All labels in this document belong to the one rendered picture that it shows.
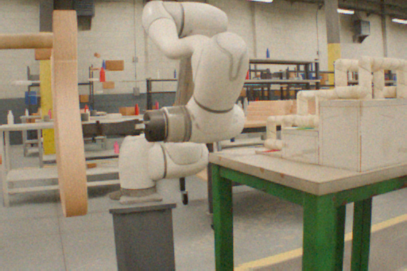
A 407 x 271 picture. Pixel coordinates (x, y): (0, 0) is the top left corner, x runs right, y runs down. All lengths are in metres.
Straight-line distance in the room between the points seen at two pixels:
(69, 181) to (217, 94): 0.37
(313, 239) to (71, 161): 0.55
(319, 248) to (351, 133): 0.28
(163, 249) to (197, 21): 0.93
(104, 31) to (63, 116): 11.48
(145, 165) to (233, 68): 0.84
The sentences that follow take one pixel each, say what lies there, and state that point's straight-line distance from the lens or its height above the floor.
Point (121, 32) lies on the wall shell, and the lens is 12.26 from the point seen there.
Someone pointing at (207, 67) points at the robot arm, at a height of 1.18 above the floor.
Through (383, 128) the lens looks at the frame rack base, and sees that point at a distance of 0.98.
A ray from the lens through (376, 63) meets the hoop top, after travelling 0.98.
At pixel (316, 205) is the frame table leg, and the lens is 0.85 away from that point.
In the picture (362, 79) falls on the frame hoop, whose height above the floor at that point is 1.15.
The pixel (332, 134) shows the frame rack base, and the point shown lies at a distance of 0.97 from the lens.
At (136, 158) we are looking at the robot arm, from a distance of 1.54.
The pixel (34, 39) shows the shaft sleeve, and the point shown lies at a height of 1.25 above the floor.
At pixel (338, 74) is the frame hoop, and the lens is 1.00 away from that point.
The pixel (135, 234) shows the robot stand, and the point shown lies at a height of 0.58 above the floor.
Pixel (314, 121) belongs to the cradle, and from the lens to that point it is 1.06.
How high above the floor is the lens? 1.11
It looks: 3 degrees down
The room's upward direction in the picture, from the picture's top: 2 degrees counter-clockwise
